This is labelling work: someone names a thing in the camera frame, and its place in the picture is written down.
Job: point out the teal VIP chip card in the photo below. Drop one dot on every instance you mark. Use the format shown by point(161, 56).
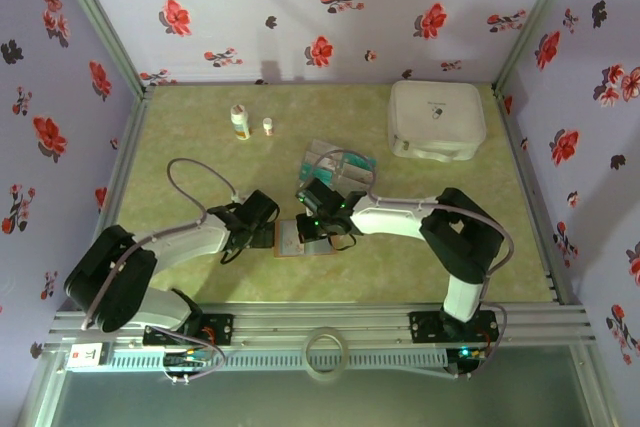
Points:
point(320, 174)
point(361, 161)

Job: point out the clear acrylic card display stand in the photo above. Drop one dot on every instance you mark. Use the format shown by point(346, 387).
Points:
point(339, 162)

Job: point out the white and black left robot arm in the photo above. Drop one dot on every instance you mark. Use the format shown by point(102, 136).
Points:
point(185, 242)

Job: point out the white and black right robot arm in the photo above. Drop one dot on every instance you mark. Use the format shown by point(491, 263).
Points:
point(395, 219)

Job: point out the small white medicine bottle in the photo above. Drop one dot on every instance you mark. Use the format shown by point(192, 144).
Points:
point(268, 127)

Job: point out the tall white medicine bottle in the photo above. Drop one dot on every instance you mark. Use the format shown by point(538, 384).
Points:
point(240, 122)

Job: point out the green circuit board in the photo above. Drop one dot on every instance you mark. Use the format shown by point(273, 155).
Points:
point(187, 361)

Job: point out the white zip medicine pouch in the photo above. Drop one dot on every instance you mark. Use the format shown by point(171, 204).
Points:
point(437, 117)

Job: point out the white box with red label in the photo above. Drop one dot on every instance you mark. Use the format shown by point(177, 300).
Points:
point(87, 357)

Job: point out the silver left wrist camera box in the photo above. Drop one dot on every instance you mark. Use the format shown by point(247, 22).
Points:
point(241, 196)

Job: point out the aluminium frame rail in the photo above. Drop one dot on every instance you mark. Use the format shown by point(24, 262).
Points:
point(320, 319)

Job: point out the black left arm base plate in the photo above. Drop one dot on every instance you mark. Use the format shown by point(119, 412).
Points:
point(220, 329)

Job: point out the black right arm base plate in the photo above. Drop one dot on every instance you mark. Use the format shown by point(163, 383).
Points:
point(425, 327)

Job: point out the aluminium corner post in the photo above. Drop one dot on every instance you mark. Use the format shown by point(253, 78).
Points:
point(95, 17)
point(535, 17)

